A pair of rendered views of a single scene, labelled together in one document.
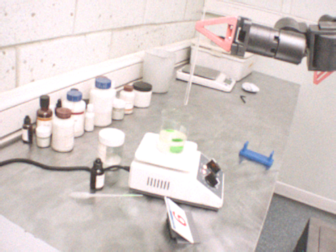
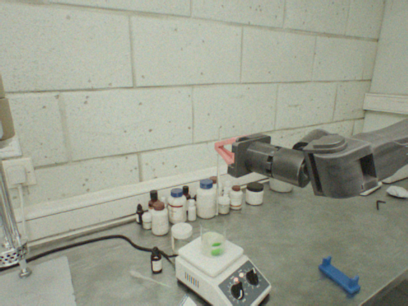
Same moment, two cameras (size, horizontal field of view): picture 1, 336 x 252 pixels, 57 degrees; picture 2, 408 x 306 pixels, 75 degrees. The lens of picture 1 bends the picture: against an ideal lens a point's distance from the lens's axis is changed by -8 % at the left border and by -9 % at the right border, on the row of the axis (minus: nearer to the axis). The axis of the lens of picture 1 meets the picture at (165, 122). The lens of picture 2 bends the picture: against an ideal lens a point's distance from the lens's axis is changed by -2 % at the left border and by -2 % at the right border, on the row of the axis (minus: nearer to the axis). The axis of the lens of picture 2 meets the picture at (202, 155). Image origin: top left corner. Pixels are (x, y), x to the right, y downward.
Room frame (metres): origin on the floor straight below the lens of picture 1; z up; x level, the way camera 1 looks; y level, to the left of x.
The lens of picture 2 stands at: (0.19, -0.34, 1.26)
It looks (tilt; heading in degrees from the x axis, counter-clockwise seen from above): 18 degrees down; 38
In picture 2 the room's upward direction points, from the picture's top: straight up
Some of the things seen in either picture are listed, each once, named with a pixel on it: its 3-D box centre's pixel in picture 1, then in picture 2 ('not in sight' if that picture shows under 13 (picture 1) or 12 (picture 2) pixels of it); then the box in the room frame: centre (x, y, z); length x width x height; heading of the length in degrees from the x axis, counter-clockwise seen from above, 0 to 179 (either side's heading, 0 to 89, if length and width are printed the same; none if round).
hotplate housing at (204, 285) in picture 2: (175, 170); (218, 271); (0.64, -0.04, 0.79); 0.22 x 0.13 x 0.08; 84
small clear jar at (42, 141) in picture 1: (43, 136); (148, 220); (0.70, 0.29, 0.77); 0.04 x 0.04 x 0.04
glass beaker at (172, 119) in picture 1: (173, 133); (212, 238); (0.64, -0.02, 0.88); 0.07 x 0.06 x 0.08; 0
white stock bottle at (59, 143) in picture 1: (63, 128); (159, 217); (0.71, 0.24, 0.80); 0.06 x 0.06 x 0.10
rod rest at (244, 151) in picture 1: (257, 152); (339, 272); (0.84, -0.27, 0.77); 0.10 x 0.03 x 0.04; 63
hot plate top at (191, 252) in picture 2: (167, 150); (210, 251); (0.64, -0.02, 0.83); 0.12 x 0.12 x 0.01; 84
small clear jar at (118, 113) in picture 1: (117, 109); (223, 205); (0.95, 0.15, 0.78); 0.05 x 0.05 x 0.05
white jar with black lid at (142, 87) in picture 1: (141, 94); (254, 193); (1.09, 0.10, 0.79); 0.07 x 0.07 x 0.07
